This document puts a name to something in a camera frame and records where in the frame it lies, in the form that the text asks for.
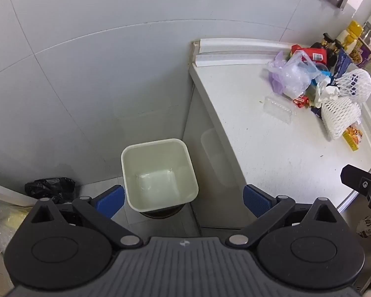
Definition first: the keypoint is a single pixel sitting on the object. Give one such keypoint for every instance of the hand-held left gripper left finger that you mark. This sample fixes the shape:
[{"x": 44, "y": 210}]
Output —
[{"x": 109, "y": 202}]

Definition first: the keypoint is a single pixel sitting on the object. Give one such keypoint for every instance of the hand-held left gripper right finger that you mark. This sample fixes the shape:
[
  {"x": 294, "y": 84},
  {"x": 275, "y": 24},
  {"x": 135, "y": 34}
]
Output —
[{"x": 258, "y": 202}]

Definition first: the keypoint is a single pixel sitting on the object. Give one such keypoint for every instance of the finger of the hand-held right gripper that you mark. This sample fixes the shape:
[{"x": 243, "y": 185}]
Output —
[{"x": 358, "y": 181}]

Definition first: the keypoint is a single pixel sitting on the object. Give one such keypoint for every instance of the cream plastic waste bin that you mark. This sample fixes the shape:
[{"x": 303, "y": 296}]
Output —
[{"x": 156, "y": 173}]

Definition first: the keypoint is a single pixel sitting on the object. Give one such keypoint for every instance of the clear plastic clamshell container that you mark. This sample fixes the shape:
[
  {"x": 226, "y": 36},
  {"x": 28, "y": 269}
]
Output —
[{"x": 278, "y": 109}]

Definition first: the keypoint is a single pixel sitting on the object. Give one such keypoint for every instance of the yellow curry box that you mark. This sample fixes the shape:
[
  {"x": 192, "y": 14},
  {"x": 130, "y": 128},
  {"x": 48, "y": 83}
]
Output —
[{"x": 352, "y": 137}]

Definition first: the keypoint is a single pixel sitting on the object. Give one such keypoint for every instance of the black plastic bag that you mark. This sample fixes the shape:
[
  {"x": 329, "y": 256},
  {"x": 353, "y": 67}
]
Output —
[{"x": 49, "y": 188}]

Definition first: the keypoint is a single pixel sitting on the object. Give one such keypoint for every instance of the white foam fruit net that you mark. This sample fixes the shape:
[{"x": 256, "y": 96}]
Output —
[
  {"x": 340, "y": 117},
  {"x": 357, "y": 83}
]

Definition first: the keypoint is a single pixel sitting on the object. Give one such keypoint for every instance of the stainless steel sink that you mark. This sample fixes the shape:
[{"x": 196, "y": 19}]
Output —
[{"x": 369, "y": 253}]

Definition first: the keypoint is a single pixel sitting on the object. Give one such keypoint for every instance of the white counter cabinet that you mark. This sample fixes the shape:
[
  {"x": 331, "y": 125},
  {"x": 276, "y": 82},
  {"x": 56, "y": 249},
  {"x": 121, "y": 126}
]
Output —
[{"x": 204, "y": 148}]

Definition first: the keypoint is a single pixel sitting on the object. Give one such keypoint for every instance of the crumpled white tissue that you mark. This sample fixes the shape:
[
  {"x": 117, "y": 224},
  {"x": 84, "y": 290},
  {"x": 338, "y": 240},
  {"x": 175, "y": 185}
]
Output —
[{"x": 326, "y": 94}]

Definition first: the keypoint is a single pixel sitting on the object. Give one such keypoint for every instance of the red snack wrapper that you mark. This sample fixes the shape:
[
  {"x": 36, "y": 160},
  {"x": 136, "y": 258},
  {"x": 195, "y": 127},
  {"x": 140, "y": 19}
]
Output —
[{"x": 300, "y": 101}]

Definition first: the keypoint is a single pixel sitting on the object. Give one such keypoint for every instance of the clear bag with yellowish contents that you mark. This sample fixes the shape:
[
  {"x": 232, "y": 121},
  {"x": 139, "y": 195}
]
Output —
[{"x": 2, "y": 222}]

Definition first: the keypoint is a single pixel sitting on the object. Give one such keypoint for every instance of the dark blue packet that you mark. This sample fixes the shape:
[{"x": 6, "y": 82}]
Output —
[{"x": 341, "y": 63}]

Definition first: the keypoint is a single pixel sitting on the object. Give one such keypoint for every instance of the clear plastic bag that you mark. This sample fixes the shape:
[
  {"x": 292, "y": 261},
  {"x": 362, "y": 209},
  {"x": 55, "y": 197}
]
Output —
[{"x": 293, "y": 77}]

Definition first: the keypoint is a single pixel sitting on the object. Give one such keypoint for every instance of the purple instant noodle cup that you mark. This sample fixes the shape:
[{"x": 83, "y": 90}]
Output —
[{"x": 364, "y": 57}]

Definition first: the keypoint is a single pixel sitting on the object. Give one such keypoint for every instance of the red box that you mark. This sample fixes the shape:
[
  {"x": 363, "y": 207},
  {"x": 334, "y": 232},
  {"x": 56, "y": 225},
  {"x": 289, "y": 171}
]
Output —
[{"x": 317, "y": 55}]

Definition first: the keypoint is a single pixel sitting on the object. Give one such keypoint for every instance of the black bottle with gold neck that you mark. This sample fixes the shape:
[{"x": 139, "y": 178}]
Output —
[
  {"x": 337, "y": 46},
  {"x": 328, "y": 41}
]

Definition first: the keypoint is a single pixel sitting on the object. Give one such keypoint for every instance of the white bottle with yellow cap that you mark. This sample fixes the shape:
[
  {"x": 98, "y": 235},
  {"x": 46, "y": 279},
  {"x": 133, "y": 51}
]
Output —
[{"x": 352, "y": 37}]

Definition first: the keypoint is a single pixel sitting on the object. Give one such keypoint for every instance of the metal flask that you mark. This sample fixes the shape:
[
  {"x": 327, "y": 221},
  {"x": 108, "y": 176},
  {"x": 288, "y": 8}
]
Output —
[{"x": 368, "y": 31}]

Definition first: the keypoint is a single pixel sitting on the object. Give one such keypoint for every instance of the white backsplash trim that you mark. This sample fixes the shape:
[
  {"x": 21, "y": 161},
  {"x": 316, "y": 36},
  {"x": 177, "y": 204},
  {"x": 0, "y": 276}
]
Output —
[{"x": 235, "y": 48}]

